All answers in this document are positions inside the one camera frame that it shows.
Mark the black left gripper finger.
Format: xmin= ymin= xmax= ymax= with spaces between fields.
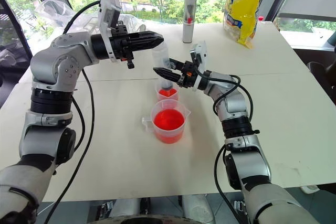
xmin=130 ymin=39 xmax=165 ymax=51
xmin=130 ymin=30 xmax=164 ymax=42

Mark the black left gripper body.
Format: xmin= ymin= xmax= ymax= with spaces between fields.
xmin=108 ymin=20 xmax=138 ymax=70

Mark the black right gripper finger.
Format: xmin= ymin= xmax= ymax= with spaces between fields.
xmin=169 ymin=57 xmax=189 ymax=72
xmin=152 ymin=67 xmax=183 ymax=84

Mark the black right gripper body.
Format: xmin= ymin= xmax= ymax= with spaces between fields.
xmin=177 ymin=60 xmax=200 ymax=89

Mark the clear plastic syringe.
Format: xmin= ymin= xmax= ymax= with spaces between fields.
xmin=152 ymin=40 xmax=180 ymax=96

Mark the small clear measuring cup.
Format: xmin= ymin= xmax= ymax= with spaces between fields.
xmin=155 ymin=80 xmax=181 ymax=102

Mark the large clear measuring cup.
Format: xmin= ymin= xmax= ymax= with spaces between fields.
xmin=141 ymin=99 xmax=192 ymax=145

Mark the white cylinder with clear lid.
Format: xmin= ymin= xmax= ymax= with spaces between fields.
xmin=182 ymin=0 xmax=198 ymax=44

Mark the crumpled clear plastic bag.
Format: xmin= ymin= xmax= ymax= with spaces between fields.
xmin=33 ymin=0 xmax=147 ymax=41

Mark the yellow printed snack bag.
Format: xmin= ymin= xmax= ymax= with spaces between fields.
xmin=223 ymin=0 xmax=270 ymax=49

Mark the dark office chair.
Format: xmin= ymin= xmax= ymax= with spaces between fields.
xmin=292 ymin=28 xmax=336 ymax=99

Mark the silver robot leg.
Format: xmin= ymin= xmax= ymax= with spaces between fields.
xmin=88 ymin=198 xmax=140 ymax=224
xmin=182 ymin=194 xmax=216 ymax=224

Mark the small white floor object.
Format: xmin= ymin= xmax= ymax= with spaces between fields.
xmin=300 ymin=185 xmax=320 ymax=195

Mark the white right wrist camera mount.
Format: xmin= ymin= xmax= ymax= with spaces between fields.
xmin=189 ymin=40 xmax=209 ymax=92

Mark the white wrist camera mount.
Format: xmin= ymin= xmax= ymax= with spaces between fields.
xmin=189 ymin=40 xmax=209 ymax=92
xmin=98 ymin=0 xmax=123 ymax=63

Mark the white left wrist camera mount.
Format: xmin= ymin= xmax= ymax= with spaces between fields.
xmin=98 ymin=0 xmax=123 ymax=63

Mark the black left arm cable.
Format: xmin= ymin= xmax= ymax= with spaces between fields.
xmin=36 ymin=0 xmax=103 ymax=224

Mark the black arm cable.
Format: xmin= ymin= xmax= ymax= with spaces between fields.
xmin=206 ymin=70 xmax=261 ymax=224
xmin=36 ymin=0 xmax=103 ymax=224

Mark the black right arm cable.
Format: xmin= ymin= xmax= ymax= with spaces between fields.
xmin=206 ymin=70 xmax=261 ymax=224

